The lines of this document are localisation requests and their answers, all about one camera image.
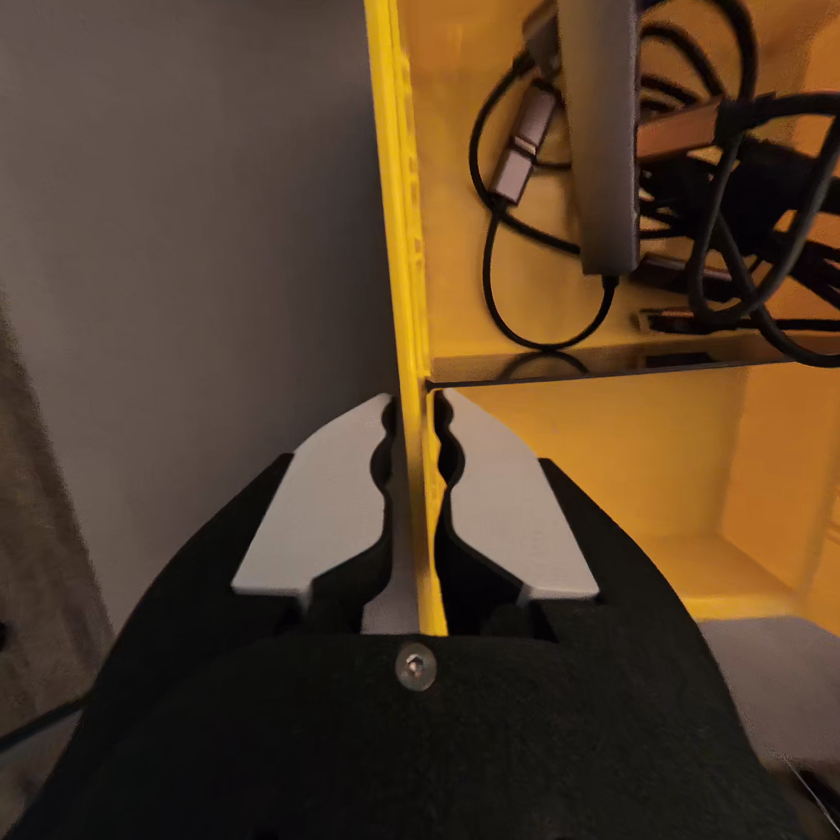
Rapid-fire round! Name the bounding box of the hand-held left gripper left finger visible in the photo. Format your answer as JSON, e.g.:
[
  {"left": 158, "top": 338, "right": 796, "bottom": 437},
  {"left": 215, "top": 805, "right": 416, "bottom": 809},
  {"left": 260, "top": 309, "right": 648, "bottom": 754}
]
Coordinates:
[{"left": 230, "top": 392, "right": 398, "bottom": 599}]

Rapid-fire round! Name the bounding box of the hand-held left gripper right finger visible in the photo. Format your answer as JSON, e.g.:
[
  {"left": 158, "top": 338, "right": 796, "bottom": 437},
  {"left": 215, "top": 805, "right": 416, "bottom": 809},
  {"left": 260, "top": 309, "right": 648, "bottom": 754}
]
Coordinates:
[{"left": 433, "top": 388, "right": 601, "bottom": 605}]

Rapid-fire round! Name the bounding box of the yellow plastic bin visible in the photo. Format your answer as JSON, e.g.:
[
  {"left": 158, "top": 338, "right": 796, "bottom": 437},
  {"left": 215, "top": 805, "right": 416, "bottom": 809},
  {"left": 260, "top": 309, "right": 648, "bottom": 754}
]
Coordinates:
[{"left": 363, "top": 0, "right": 840, "bottom": 637}]

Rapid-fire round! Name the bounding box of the thin black hub cable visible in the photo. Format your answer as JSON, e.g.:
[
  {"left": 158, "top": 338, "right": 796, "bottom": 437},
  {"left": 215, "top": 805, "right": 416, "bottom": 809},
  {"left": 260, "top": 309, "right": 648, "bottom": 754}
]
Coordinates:
[{"left": 468, "top": 52, "right": 621, "bottom": 352}]

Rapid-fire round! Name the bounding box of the bundle of black cables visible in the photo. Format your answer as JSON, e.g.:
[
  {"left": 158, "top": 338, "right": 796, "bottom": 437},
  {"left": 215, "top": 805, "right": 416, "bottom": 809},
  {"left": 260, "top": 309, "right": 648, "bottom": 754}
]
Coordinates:
[{"left": 633, "top": 0, "right": 840, "bottom": 368}]

